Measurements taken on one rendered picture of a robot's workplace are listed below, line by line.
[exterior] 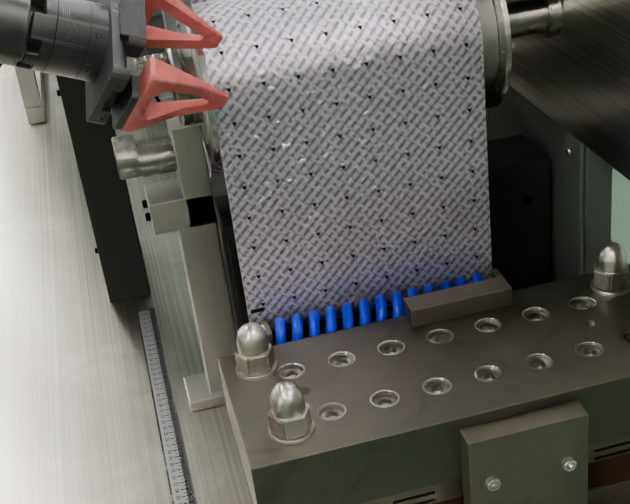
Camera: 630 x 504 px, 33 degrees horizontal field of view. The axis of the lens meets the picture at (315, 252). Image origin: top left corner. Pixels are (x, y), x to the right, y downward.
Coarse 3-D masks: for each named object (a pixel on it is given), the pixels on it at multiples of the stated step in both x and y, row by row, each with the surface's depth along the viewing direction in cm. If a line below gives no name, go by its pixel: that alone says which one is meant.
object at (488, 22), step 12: (480, 0) 92; (480, 12) 92; (492, 12) 92; (180, 24) 95; (492, 24) 92; (492, 36) 92; (492, 48) 93; (492, 60) 93; (492, 72) 94; (204, 120) 91; (204, 132) 94
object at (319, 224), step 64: (384, 128) 93; (448, 128) 94; (256, 192) 93; (320, 192) 94; (384, 192) 96; (448, 192) 97; (256, 256) 96; (320, 256) 97; (384, 256) 99; (448, 256) 100; (256, 320) 99
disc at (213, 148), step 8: (184, 0) 89; (192, 32) 87; (200, 56) 86; (200, 64) 86; (200, 72) 88; (208, 80) 87; (208, 112) 88; (208, 120) 90; (216, 120) 88; (216, 128) 89; (216, 136) 89; (216, 144) 90; (208, 152) 97; (216, 152) 91; (216, 160) 93
